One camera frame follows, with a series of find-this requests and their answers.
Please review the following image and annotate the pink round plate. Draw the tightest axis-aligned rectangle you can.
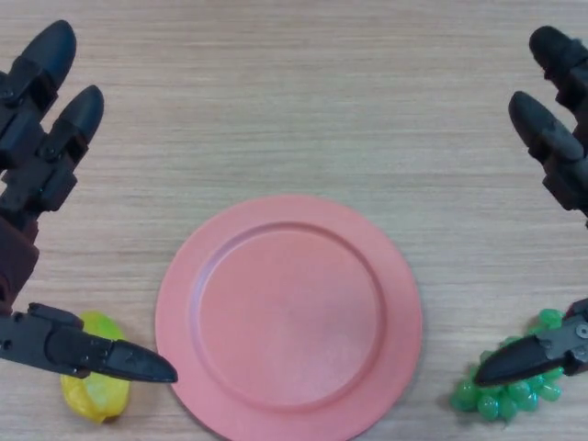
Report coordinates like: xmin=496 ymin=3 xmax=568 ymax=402
xmin=154 ymin=195 xmax=424 ymax=441

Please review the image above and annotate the green grapes bunch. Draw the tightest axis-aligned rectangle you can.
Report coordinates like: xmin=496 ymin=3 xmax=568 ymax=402
xmin=447 ymin=308 xmax=564 ymax=424

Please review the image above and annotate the yellow starfruit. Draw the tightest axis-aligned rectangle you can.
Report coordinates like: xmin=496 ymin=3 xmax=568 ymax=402
xmin=59 ymin=311 xmax=132 ymax=424

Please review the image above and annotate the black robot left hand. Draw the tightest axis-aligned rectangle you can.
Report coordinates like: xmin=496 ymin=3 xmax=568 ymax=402
xmin=0 ymin=19 xmax=179 ymax=385

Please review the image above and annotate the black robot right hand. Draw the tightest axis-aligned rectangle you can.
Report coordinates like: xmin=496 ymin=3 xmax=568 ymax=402
xmin=472 ymin=26 xmax=588 ymax=386

